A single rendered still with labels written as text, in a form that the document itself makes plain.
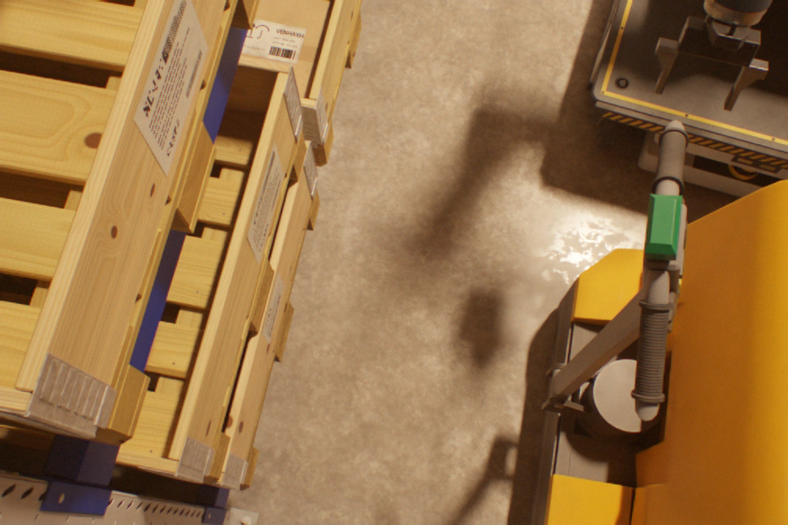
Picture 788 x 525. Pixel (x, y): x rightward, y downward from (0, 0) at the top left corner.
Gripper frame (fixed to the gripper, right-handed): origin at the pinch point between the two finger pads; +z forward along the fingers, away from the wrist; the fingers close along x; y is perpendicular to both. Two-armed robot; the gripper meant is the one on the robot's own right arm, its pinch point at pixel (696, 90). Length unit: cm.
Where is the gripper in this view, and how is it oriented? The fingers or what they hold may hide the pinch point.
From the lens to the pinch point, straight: 172.6
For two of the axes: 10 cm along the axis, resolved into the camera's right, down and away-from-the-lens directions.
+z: -0.9, 6.8, 7.3
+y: 3.0, -6.8, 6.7
